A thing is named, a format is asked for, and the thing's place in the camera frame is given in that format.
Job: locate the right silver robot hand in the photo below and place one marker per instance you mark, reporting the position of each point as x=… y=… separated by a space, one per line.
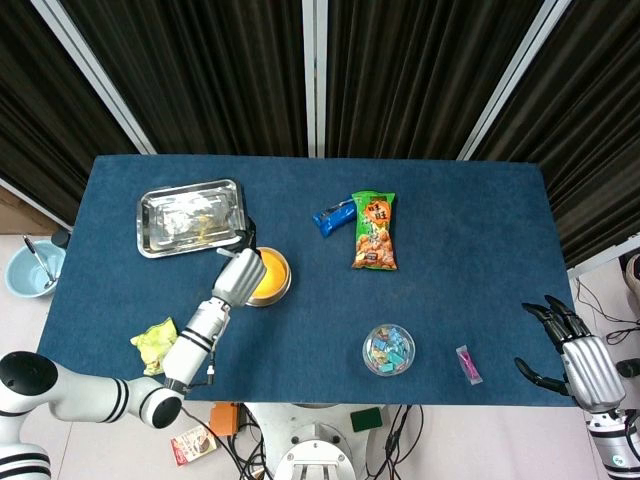
x=590 y=372

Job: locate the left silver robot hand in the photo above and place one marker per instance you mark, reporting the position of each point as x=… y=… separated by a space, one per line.
x=241 y=277

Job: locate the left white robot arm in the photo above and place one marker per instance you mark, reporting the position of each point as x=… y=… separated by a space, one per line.
x=195 y=345

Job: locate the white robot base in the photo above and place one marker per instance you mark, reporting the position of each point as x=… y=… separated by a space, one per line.
x=312 y=440

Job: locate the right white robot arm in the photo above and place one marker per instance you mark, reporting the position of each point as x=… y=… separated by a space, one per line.
x=617 y=447

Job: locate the steel bowl with yellow sauce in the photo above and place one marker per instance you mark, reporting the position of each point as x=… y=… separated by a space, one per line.
x=276 y=275

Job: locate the rectangular steel tray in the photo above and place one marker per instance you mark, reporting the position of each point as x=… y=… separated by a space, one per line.
x=175 y=215

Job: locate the clear bowl of wrapped candies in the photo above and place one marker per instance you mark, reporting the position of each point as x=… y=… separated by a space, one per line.
x=389 y=350

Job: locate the black cylindrical object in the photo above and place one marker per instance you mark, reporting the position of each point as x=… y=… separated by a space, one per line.
x=629 y=367

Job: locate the blue table cloth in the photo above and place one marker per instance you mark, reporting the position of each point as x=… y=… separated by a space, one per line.
x=325 y=310

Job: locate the blue snack packet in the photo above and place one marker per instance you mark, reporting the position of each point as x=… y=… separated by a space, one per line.
x=332 y=217

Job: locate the crumpled yellow-green packet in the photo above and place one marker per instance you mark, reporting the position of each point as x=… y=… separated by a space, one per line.
x=152 y=345

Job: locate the pink wrapped candy stick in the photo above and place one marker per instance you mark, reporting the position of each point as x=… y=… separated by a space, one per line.
x=469 y=364

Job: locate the green snack bag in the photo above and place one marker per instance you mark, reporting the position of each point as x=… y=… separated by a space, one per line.
x=375 y=230

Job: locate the orange box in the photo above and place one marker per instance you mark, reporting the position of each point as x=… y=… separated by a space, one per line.
x=224 y=419

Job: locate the red food packet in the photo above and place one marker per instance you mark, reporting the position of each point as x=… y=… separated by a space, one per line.
x=192 y=445

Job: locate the small black round object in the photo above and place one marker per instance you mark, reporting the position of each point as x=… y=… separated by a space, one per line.
x=61 y=238

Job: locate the dark green box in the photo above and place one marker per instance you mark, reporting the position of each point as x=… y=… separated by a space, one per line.
x=366 y=419

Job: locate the metal ladle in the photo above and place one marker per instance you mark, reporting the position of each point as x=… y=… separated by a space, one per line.
x=40 y=260

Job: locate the black pleated curtain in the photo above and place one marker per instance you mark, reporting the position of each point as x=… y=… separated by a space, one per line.
x=40 y=125
x=590 y=125
x=415 y=75
x=200 y=75

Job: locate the light blue plastic basin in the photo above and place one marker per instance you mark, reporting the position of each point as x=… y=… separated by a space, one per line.
x=25 y=277

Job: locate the white frame post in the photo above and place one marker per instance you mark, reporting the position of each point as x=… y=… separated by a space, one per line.
x=95 y=75
x=515 y=75
x=315 y=75

